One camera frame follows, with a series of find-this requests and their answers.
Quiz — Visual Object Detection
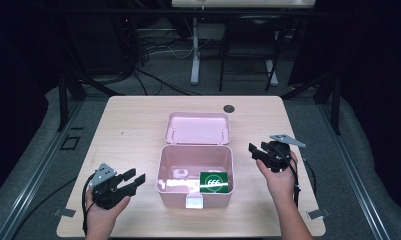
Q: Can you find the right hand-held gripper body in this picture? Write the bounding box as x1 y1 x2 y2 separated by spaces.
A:
259 133 307 174

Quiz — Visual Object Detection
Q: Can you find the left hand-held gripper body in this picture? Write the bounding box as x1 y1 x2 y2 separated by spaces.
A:
87 162 138 211

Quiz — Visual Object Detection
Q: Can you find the green card box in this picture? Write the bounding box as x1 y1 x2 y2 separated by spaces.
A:
199 171 230 194

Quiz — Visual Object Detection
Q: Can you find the pink plastic storage box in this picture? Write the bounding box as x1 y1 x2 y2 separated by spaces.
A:
155 111 236 210

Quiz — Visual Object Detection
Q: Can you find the person's left hand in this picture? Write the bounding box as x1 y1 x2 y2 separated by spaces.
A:
84 190 132 236

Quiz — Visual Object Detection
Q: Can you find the person's right hand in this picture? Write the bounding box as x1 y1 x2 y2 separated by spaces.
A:
255 150 299 202

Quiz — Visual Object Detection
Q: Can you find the white desk leg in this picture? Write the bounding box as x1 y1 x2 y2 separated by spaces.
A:
189 16 203 86
265 59 280 88

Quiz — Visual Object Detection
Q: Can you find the black metal stand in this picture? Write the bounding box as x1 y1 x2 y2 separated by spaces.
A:
280 68 343 136
56 69 126 133

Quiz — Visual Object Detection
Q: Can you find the black chair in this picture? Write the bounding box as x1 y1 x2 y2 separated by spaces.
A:
217 13 290 93

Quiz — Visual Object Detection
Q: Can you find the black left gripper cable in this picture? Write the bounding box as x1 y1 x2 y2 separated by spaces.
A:
81 172 98 236

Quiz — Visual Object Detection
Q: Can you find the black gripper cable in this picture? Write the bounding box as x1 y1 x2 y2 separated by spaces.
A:
81 172 98 236
277 145 303 210

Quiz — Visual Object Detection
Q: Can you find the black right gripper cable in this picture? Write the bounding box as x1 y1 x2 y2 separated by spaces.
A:
277 145 303 210

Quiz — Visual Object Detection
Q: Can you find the thin black cable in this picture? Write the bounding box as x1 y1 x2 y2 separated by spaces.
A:
302 158 318 197

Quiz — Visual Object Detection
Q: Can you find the grey metal table bracket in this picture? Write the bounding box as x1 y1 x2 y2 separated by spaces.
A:
306 207 332 221
52 207 77 219

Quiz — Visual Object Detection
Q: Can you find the black floor cable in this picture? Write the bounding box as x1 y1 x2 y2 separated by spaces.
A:
11 177 78 240

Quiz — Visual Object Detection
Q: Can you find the aluminium floor rail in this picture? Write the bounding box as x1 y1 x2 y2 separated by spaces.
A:
316 99 393 240
0 99 86 240

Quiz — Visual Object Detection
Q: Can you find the bundle of floor cables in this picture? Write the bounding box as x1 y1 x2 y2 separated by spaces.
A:
129 28 202 97

